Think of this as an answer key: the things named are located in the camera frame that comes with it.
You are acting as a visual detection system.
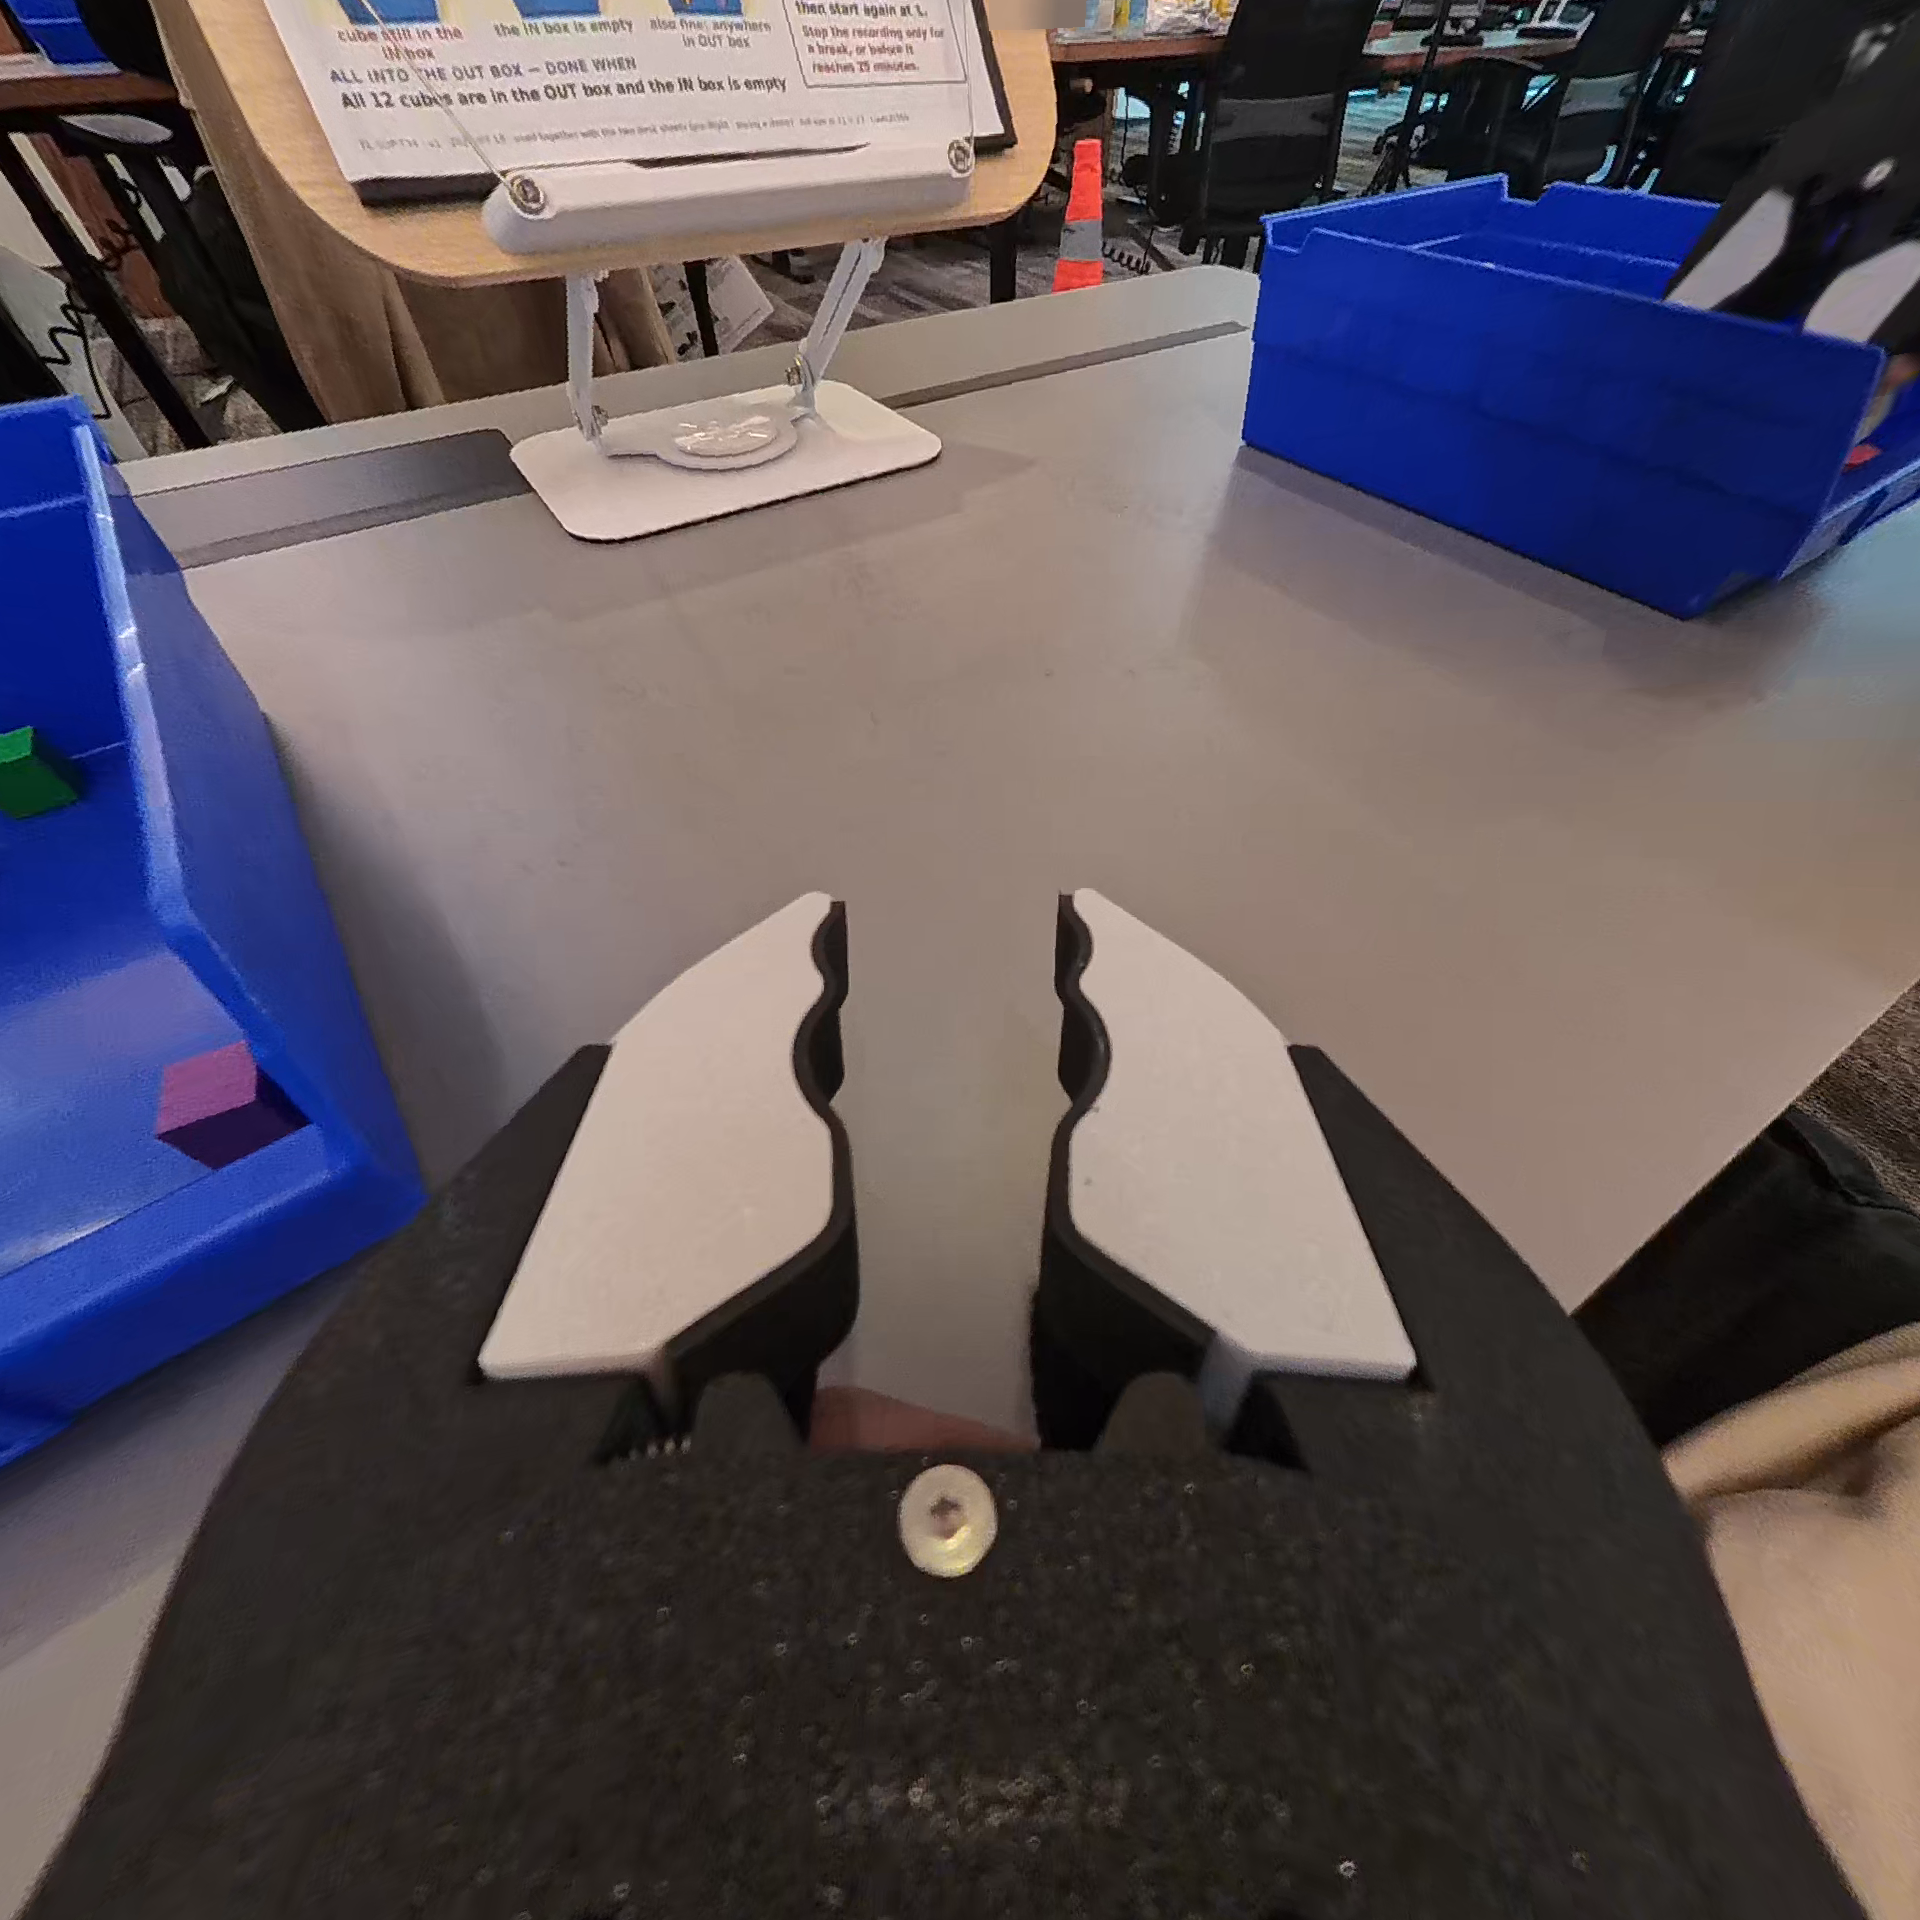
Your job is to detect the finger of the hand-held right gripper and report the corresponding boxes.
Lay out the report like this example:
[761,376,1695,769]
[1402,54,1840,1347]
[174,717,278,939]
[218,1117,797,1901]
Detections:
[1665,193,1807,320]
[1804,224,1920,357]

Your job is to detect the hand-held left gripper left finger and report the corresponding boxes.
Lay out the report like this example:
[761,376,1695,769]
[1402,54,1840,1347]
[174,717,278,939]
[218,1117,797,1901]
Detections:
[478,891,861,1383]

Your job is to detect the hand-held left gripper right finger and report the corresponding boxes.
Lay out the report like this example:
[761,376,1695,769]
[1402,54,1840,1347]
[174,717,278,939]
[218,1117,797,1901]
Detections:
[1032,889,1421,1389]

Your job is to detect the purple wooden cube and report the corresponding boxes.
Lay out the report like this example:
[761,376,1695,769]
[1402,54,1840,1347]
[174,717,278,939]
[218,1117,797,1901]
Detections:
[154,1044,312,1176]

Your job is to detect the black office chair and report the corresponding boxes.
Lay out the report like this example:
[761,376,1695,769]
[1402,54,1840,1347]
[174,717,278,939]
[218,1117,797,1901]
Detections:
[1441,0,1701,200]
[1184,0,1385,266]

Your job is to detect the person's black pants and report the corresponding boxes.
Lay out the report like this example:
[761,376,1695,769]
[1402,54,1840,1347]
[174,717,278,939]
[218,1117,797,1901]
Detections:
[1574,1110,1920,1449]

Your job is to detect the wooden top office table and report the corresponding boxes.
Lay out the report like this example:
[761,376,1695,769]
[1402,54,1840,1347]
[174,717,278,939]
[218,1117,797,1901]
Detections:
[0,64,211,451]
[1048,0,1711,304]

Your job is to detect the orange traffic cone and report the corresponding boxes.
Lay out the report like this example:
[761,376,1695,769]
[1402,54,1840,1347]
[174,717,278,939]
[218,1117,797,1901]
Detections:
[1048,137,1115,297]

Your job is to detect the white and wooden book stand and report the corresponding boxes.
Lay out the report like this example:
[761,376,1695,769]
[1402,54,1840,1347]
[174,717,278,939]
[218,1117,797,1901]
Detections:
[148,0,1061,543]

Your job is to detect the green wooden cube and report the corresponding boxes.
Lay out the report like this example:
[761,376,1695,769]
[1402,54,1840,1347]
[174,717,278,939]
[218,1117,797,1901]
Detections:
[0,726,85,824]

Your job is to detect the newspaper sheet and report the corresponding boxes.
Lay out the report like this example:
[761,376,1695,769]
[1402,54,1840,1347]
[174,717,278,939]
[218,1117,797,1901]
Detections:
[694,254,777,357]

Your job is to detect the printed instruction sheet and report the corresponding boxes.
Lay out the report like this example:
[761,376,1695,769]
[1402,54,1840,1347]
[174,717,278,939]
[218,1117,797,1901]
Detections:
[264,0,1020,203]

